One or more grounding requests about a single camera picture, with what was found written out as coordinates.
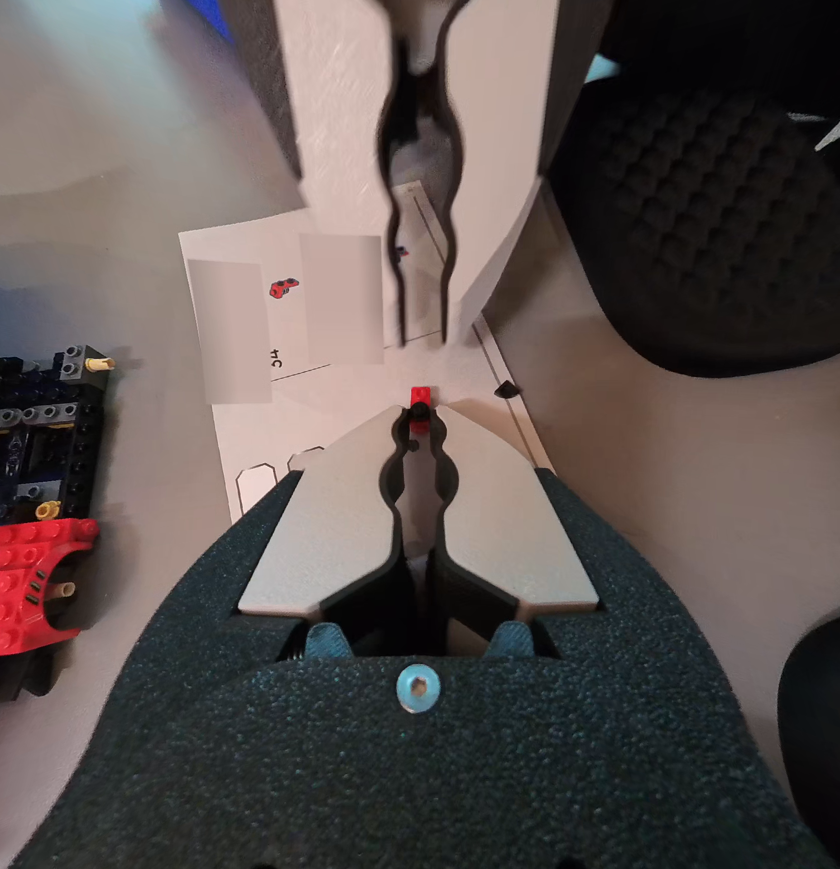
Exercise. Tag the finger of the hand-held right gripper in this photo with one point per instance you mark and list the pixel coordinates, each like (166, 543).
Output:
(331, 136)
(501, 136)

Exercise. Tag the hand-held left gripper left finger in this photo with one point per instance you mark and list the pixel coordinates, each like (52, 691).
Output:
(331, 523)

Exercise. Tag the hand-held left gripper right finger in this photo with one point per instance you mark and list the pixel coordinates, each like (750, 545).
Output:
(515, 529)

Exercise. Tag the small black lego piece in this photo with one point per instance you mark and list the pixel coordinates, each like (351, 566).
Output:
(507, 390)

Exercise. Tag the small red lego piece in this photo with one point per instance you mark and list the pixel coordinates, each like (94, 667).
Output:
(420, 407)

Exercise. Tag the black textured elbow pad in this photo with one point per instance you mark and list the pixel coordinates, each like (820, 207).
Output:
(705, 224)

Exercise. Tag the lego instruction booklet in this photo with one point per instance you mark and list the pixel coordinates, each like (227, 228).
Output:
(311, 407)

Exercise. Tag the red black lego car model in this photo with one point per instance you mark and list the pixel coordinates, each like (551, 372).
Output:
(39, 475)

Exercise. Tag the blue bin with black divider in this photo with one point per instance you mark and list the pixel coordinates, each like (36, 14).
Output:
(195, 13)

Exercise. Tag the silver chair base leg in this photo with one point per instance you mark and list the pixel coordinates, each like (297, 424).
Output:
(834, 132)

